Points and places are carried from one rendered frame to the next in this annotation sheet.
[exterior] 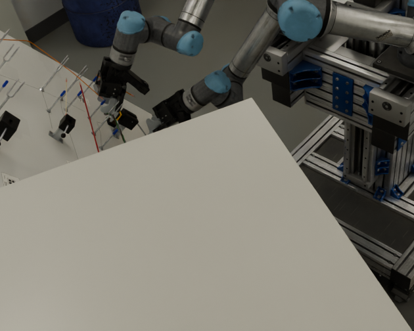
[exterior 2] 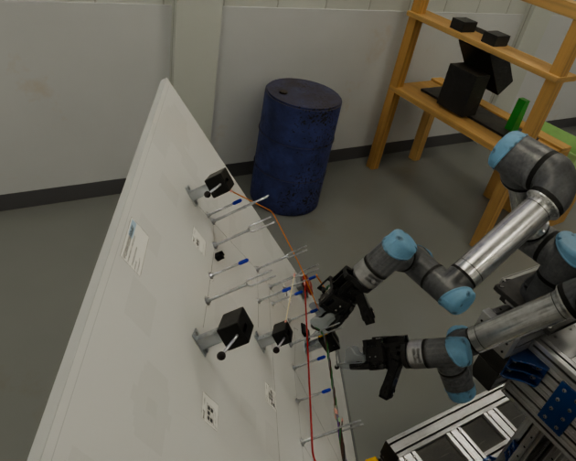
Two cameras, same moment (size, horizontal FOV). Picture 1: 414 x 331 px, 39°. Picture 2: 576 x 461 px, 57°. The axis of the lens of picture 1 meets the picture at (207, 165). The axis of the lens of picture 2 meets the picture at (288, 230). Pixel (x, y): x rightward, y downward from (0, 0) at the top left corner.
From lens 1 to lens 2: 65 cm
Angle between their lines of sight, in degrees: 10
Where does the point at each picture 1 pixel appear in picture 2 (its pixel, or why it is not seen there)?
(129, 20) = (402, 242)
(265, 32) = (538, 320)
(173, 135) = not seen: outside the picture
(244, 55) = (495, 330)
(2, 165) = (206, 378)
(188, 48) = (456, 305)
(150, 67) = (310, 251)
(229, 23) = not seen: hidden behind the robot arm
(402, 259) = not seen: outside the picture
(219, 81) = (465, 352)
